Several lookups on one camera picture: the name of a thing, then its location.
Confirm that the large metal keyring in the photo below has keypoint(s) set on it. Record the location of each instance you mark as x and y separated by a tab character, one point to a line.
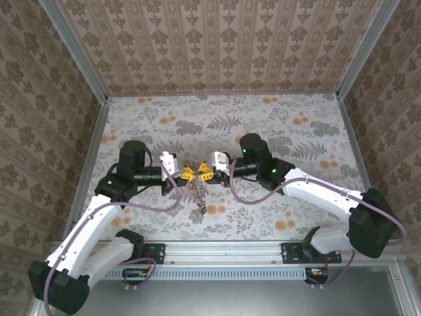
196	166

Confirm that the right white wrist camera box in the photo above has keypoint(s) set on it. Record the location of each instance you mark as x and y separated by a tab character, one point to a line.
221	160

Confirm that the floral patterned table cover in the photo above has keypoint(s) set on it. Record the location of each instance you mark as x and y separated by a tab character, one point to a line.
230	131

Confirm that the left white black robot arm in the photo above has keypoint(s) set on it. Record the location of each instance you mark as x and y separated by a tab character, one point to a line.
92	224

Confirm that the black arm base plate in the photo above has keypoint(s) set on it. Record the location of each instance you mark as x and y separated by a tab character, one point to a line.
292	252
154	252

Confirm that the aluminium mounting rail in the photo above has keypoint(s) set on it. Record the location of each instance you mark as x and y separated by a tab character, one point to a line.
223	251

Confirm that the key with black fob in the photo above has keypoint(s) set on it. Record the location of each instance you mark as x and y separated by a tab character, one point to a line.
201	211

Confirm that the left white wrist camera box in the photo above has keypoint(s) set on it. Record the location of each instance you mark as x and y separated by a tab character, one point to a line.
169	163

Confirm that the aluminium frame post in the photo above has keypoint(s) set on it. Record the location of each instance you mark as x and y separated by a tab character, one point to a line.
364	49
76	52

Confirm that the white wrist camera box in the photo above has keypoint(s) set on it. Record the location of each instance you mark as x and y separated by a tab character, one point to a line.
221	160
169	163

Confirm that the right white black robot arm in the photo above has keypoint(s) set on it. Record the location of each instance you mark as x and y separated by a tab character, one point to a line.
312	187

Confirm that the black connector box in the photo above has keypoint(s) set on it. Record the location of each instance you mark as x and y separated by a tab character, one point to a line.
135	276
317	276

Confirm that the grey metal sheet panel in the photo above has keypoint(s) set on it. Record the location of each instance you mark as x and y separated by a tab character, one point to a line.
230	299

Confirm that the aluminium table side rail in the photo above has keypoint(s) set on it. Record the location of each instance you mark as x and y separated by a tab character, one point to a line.
87	164
355	148

